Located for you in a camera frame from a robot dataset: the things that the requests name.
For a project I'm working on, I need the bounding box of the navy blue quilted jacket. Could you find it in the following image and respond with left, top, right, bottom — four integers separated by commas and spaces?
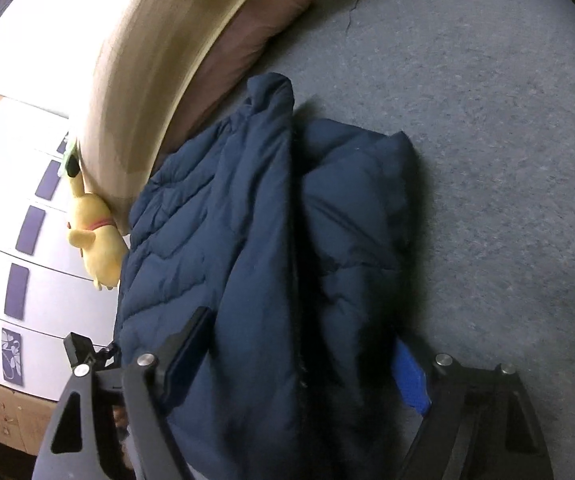
115, 74, 419, 479

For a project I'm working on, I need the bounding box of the person's hand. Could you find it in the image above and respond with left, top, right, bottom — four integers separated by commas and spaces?
113, 405, 135, 471

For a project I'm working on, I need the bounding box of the cardboard box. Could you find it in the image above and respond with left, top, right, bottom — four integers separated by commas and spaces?
0, 385, 56, 456

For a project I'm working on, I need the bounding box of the yellow Pikachu plush toy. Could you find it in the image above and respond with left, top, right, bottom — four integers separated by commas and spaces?
64, 146, 128, 290

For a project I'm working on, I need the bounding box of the beige rolled mattress bolster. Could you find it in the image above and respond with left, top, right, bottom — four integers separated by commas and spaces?
70, 0, 246, 234

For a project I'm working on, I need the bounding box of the pink pillow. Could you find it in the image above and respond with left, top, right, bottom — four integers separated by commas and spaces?
154, 0, 315, 167

